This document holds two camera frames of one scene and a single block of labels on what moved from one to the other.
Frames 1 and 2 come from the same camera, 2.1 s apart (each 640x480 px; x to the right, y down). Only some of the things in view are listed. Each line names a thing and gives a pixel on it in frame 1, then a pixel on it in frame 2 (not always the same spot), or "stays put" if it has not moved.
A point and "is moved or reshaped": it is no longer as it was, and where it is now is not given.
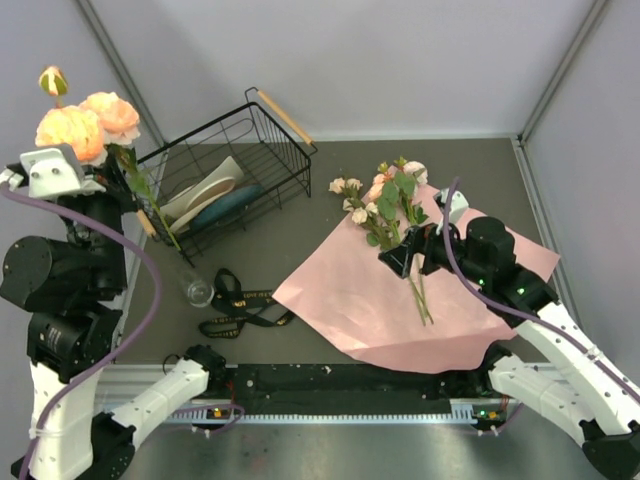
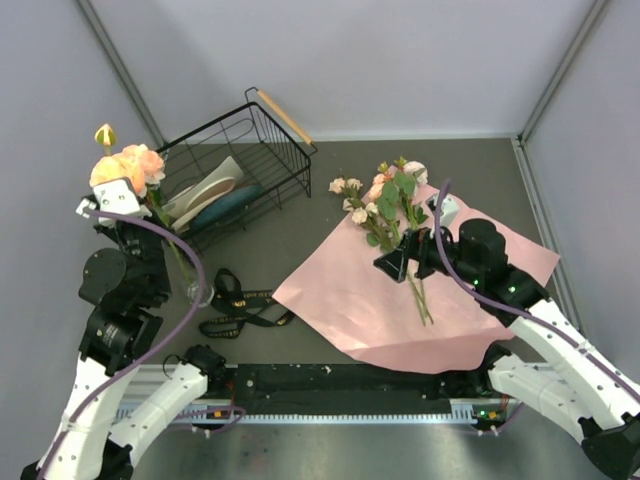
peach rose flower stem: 90,129 is moved or reshaped
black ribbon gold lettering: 250,305 stays put
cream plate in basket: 209,195 stays put
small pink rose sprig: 378,235 stays put
